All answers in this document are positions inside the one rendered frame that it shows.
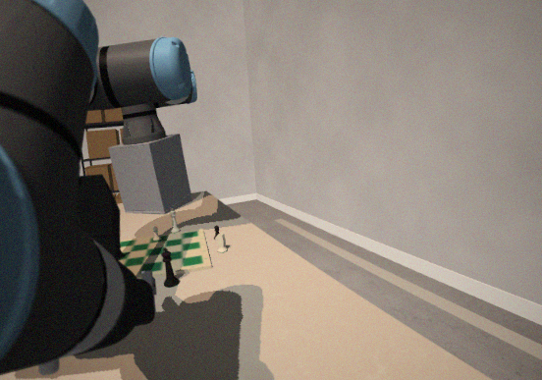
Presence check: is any white pawn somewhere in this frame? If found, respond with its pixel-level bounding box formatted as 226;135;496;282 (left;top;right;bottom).
153;227;161;241

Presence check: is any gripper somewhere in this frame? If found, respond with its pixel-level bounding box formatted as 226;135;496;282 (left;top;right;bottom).
38;174;156;375

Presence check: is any green and cream chessboard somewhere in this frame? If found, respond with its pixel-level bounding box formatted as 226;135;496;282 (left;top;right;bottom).
119;229;212;279

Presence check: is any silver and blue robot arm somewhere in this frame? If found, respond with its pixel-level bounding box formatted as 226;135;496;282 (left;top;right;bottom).
0;0;197;375

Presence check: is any white chess king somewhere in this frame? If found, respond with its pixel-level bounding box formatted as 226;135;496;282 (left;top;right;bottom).
170;208;181;233

